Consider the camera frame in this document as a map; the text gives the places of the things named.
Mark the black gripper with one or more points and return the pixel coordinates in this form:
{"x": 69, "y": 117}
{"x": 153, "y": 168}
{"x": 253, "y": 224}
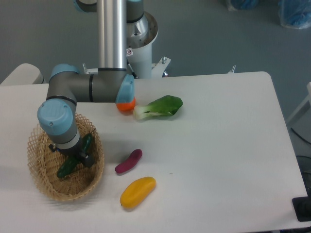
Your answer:
{"x": 73, "y": 149}

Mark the dark green cucumber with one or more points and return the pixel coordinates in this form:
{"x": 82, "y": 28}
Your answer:
{"x": 69, "y": 165}

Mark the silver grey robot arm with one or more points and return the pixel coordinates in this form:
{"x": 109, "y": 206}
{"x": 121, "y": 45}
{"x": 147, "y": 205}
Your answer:
{"x": 112, "y": 83}

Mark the woven wicker basket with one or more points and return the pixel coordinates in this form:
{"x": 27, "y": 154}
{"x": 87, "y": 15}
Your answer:
{"x": 44, "y": 164}

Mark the purple sweet potato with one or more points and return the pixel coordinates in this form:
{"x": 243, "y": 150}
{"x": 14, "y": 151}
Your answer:
{"x": 130, "y": 162}

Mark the yellow mango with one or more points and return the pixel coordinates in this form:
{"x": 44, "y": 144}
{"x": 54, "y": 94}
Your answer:
{"x": 137, "y": 191}

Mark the orange tomato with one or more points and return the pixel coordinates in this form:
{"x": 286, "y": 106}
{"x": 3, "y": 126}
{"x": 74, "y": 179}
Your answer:
{"x": 128, "y": 106}

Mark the green bok choy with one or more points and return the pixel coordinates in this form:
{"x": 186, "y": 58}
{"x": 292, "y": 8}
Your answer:
{"x": 165, "y": 106}

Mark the white chair armrest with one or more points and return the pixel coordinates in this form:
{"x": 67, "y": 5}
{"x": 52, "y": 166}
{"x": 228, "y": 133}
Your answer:
{"x": 24, "y": 74}

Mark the black device at edge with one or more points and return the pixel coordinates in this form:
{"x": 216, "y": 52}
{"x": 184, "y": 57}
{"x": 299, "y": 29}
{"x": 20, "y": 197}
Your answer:
{"x": 302, "y": 208}

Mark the blue plastic bag middle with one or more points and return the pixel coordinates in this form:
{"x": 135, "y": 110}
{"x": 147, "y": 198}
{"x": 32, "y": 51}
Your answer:
{"x": 237, "y": 5}

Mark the blue plastic bag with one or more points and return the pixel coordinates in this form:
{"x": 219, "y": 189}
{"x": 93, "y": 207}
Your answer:
{"x": 295, "y": 14}
{"x": 237, "y": 5}

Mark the blue plastic bag right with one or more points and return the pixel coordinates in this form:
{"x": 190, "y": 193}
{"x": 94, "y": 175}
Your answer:
{"x": 295, "y": 14}

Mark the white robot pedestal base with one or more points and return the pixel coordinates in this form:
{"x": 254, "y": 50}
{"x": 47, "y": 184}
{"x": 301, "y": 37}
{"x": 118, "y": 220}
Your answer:
{"x": 126, "y": 35}

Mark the white furniture frame right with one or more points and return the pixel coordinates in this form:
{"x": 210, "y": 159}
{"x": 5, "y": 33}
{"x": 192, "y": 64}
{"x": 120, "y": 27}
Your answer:
{"x": 301, "y": 109}

